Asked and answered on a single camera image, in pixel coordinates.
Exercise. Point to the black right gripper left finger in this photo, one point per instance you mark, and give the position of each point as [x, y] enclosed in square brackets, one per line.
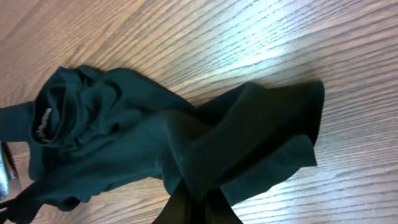
[178, 208]

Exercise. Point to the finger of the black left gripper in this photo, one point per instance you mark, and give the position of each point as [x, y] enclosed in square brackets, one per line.
[8, 211]

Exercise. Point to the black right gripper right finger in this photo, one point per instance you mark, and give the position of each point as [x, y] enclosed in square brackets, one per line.
[221, 211]

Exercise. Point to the black t-shirt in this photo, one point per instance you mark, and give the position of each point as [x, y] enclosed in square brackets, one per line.
[91, 132]

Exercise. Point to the grey folded trousers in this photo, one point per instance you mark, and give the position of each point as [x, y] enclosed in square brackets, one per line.
[8, 170]

